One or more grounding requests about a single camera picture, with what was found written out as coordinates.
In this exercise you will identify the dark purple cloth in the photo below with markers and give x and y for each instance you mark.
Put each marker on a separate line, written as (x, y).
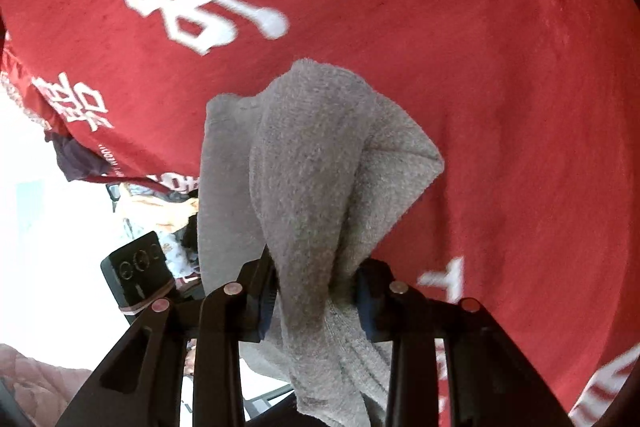
(75, 162)

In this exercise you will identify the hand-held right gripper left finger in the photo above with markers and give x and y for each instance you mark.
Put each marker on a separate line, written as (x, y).
(262, 309)

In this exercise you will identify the pile of coloured clothes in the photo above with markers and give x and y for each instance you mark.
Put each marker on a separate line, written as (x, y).
(165, 217)

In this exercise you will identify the pink quilted clothing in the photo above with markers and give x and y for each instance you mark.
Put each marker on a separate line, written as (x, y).
(35, 377)

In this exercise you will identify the red printed tablecloth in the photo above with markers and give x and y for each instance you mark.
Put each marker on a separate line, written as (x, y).
(450, 57)

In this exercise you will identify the grey knit garment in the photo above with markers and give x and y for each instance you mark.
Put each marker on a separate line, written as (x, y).
(310, 157)

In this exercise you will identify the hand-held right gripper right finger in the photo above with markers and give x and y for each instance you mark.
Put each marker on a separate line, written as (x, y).
(367, 309)

